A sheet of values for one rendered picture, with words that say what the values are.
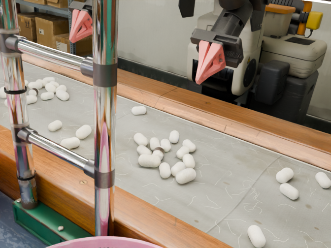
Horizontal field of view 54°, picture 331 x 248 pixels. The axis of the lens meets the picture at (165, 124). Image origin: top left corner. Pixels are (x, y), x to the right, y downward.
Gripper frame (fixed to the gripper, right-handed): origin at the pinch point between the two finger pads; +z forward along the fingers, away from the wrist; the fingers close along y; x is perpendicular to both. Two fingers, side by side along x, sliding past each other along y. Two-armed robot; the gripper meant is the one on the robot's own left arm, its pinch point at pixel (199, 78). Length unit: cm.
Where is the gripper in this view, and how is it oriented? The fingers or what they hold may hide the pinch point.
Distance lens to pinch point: 64.7
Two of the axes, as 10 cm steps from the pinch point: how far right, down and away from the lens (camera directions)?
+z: -4.8, 8.3, -2.8
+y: 8.3, 3.2, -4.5
